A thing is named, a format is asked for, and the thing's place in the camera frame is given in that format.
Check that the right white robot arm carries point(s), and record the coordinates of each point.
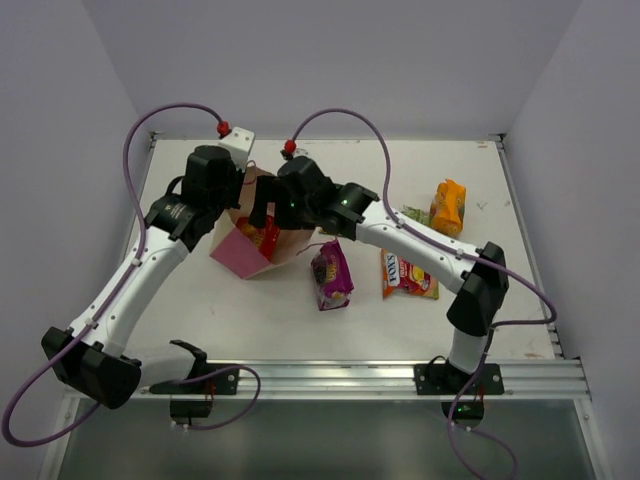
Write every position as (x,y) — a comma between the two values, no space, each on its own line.
(475,275)

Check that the aluminium mounting rail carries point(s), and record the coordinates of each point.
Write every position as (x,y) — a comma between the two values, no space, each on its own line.
(529,380)

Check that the purple snack pack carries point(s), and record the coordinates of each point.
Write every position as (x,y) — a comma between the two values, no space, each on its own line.
(333,284)

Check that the red snack pack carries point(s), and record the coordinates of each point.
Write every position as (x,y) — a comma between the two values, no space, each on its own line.
(264,238)

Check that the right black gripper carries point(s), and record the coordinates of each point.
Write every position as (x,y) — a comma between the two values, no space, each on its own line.
(268,188)

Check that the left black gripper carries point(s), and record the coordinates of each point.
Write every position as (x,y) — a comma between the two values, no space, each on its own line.
(235,181)

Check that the pink paper bag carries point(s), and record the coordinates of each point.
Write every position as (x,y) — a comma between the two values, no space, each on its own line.
(248,251)

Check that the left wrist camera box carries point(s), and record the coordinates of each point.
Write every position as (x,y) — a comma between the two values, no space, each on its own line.
(239,143)

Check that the orange snack pack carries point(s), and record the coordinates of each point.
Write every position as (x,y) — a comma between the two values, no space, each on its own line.
(447,209)

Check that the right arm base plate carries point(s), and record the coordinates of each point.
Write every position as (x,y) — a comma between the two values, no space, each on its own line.
(438,377)

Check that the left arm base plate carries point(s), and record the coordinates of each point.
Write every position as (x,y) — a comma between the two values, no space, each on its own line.
(204,379)

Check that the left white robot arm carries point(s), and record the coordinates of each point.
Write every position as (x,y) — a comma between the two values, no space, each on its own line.
(89,354)

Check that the pale green small packet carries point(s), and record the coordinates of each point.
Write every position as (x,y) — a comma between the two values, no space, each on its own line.
(417,215)

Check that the orange Fox's candy bag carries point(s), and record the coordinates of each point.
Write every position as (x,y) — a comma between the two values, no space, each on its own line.
(399,275)

